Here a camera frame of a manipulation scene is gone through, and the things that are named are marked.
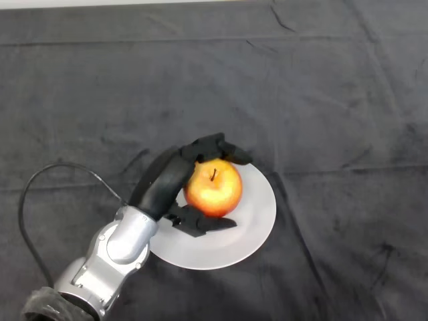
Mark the white round plate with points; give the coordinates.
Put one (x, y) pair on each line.
(234, 247)

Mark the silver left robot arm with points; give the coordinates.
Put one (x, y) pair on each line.
(120, 247)

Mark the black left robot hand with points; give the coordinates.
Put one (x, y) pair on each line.
(164, 187)

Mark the red yellow apple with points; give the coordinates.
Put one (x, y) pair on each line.
(214, 195)

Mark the black velvet table cloth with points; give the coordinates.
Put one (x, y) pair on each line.
(301, 100)

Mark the black fabric arm sleeve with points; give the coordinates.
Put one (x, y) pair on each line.
(43, 306)

